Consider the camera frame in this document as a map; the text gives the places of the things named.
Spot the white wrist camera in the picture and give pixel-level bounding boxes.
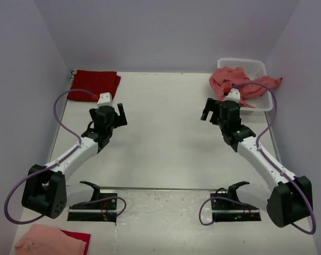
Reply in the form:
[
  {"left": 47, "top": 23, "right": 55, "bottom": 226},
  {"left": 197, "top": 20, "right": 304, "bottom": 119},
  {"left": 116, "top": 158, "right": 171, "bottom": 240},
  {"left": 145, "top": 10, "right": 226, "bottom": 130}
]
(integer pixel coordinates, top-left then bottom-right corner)
[
  {"left": 224, "top": 89, "right": 241, "bottom": 103},
  {"left": 97, "top": 92, "right": 112, "bottom": 107}
]

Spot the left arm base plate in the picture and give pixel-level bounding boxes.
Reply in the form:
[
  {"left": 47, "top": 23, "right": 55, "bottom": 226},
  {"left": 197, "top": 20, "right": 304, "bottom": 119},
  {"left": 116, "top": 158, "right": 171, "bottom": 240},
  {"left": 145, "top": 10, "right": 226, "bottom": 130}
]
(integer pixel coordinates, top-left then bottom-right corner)
[{"left": 67, "top": 189, "right": 117, "bottom": 222}]

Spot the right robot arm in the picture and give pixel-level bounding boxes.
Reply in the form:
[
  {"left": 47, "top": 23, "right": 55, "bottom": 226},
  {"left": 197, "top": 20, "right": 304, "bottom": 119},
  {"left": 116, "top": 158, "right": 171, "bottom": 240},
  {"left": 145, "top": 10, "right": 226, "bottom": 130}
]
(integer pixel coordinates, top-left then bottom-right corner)
[{"left": 201, "top": 98, "right": 316, "bottom": 234}]

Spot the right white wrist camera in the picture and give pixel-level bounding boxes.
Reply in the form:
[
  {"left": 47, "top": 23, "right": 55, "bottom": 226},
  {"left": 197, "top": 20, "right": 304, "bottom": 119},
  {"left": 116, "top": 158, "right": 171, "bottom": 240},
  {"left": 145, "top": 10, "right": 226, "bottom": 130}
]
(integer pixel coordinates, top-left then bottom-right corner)
[{"left": 224, "top": 89, "right": 241, "bottom": 103}]

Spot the salmon pink t shirt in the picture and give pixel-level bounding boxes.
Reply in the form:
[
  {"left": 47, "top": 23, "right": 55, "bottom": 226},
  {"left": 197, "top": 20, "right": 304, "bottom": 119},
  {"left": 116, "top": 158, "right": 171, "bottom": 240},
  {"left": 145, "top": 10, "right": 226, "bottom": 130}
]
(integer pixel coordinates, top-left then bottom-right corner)
[{"left": 209, "top": 66, "right": 283, "bottom": 108}]

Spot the folded dark red shirt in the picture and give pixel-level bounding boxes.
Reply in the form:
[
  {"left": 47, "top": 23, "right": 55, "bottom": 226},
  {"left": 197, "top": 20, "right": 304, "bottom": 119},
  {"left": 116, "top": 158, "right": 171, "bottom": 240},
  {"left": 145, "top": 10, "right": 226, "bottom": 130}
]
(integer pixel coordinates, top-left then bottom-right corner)
[{"left": 71, "top": 70, "right": 121, "bottom": 99}]

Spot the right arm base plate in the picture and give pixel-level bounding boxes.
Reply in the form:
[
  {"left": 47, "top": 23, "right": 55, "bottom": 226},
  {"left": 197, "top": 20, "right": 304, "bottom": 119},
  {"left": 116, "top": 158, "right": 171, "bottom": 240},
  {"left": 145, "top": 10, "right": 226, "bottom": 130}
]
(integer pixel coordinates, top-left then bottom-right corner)
[{"left": 211, "top": 199, "right": 261, "bottom": 222}]

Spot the folded red shirt front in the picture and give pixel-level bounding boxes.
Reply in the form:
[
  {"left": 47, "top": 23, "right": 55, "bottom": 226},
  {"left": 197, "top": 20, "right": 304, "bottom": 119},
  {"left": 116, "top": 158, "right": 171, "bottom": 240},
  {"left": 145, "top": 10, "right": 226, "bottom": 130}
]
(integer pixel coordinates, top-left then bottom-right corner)
[{"left": 61, "top": 230, "right": 91, "bottom": 255}]

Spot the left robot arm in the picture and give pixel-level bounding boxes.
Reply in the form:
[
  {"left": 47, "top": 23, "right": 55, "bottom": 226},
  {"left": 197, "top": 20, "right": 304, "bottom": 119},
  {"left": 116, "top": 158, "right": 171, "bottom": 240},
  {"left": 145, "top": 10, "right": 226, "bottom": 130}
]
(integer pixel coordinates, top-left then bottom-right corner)
[{"left": 22, "top": 104, "right": 127, "bottom": 219}]

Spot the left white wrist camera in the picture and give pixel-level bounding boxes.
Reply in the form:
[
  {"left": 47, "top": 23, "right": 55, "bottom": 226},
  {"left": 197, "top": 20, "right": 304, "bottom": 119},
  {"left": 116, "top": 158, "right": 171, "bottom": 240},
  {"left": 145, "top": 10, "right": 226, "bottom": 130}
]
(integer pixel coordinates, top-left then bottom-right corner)
[{"left": 97, "top": 92, "right": 112, "bottom": 107}]

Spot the white plastic basket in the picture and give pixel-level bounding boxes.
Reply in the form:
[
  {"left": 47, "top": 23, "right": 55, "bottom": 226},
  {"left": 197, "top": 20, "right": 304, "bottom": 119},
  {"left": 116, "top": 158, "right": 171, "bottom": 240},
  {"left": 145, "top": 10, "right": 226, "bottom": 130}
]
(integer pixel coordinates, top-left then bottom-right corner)
[{"left": 217, "top": 57, "right": 273, "bottom": 116}]

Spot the folded light pink shirt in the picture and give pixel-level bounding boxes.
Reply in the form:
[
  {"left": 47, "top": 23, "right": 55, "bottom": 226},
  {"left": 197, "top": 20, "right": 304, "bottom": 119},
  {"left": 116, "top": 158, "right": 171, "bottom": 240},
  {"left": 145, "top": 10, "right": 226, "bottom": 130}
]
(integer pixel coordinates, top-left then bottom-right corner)
[{"left": 14, "top": 224, "right": 85, "bottom": 254}]

